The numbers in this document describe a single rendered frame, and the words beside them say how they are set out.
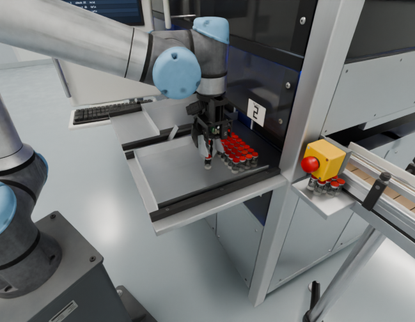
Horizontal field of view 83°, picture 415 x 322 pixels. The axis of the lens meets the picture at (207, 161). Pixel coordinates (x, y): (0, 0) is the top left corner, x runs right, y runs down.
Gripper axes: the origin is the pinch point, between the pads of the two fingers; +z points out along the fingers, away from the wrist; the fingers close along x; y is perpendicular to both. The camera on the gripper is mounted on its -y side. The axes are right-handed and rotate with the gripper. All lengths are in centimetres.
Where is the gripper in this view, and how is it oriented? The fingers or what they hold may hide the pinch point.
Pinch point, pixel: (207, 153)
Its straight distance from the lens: 71.3
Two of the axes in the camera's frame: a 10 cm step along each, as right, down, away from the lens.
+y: 4.5, 5.4, -7.1
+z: 0.0, 7.9, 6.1
